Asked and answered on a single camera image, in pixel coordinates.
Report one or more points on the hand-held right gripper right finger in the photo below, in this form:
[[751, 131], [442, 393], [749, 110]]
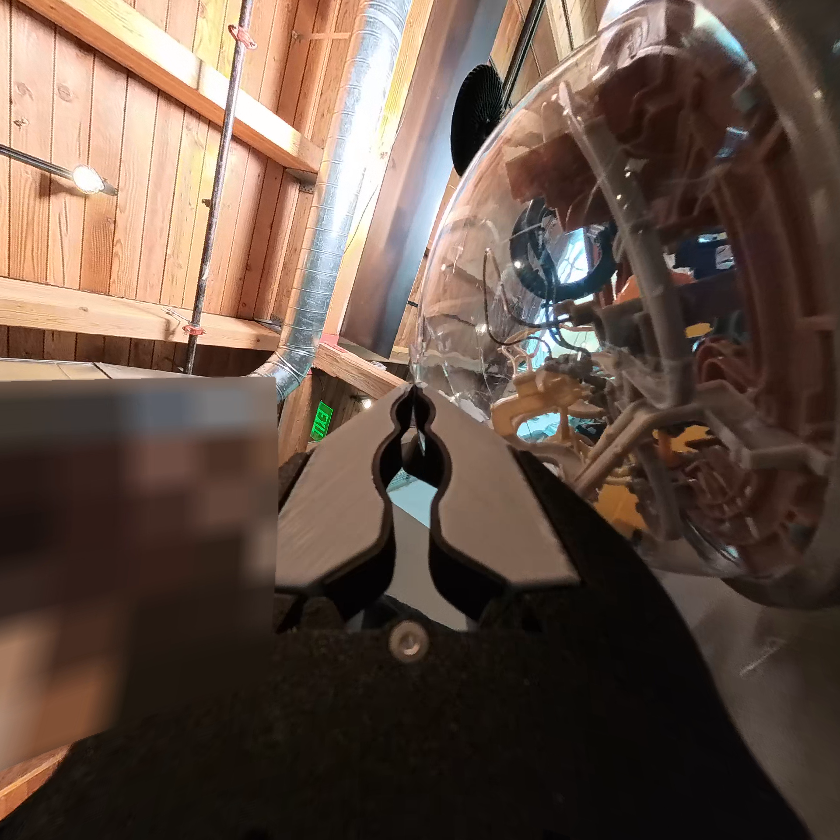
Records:
[[499, 518]]

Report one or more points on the ceiling spot lamp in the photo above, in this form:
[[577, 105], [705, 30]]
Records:
[[88, 178]]

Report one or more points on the flat grey metal duct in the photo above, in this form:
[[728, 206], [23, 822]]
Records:
[[420, 164]]

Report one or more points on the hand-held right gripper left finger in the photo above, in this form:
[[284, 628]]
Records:
[[328, 512]]

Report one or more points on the green exit sign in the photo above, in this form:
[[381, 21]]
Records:
[[321, 421]]

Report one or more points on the black sprinkler pipe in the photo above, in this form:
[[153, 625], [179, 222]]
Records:
[[216, 197]]

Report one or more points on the clear plastic maze ball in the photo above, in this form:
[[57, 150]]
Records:
[[656, 197]]

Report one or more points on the spiral metal duct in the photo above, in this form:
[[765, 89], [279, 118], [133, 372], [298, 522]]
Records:
[[328, 197]]

